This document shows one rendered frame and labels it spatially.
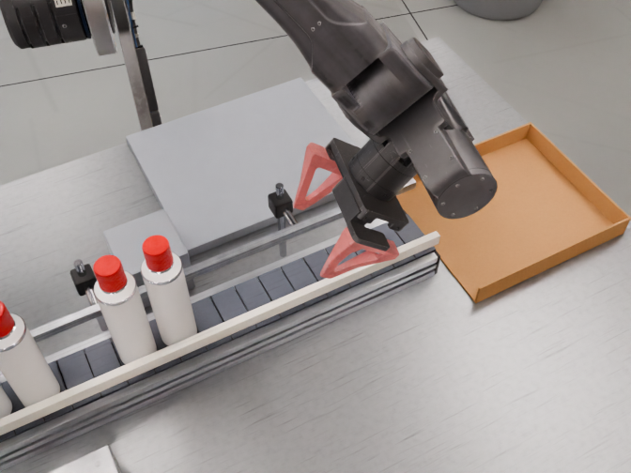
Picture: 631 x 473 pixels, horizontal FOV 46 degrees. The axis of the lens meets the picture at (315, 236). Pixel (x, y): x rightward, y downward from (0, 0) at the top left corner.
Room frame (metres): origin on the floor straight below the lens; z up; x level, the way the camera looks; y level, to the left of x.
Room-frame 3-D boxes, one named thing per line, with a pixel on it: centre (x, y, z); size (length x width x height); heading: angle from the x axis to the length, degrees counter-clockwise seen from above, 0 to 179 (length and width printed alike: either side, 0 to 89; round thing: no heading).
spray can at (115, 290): (0.53, 0.25, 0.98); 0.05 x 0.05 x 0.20
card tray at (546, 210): (0.83, -0.32, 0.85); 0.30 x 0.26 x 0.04; 118
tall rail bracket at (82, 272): (0.58, 0.31, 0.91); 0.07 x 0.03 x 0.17; 28
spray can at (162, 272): (0.56, 0.19, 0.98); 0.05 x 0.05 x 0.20
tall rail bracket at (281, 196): (0.72, 0.04, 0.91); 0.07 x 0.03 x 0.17; 28
